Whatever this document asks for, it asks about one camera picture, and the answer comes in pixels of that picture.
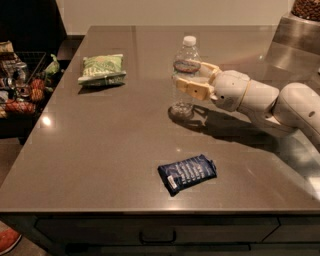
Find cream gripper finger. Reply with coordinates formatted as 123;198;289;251
199;62;221;84
175;78;214;100

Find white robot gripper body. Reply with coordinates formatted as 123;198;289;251
210;70;250;112

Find clear plastic water bottle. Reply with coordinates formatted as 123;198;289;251
170;36;201;119

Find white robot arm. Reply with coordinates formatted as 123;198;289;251
173;60;320;151

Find dark blue snack bag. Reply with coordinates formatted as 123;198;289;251
157;154;217;197

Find green snack bag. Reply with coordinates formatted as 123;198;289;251
78;54;126;86

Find bowl of brown nuts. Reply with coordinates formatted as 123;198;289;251
291;0;320;22

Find green vegetable in basket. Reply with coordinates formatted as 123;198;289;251
45;54;60;77

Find glass jar in basket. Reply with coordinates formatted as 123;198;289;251
13;62;29;84

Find red netted produce bag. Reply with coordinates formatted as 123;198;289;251
5;101;35;114

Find orange shoe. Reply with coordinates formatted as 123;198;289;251
0;228;21;256

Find black drawer handle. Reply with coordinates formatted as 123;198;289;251
139;230;177;245

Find black wire basket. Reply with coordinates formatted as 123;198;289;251
0;52;46;138

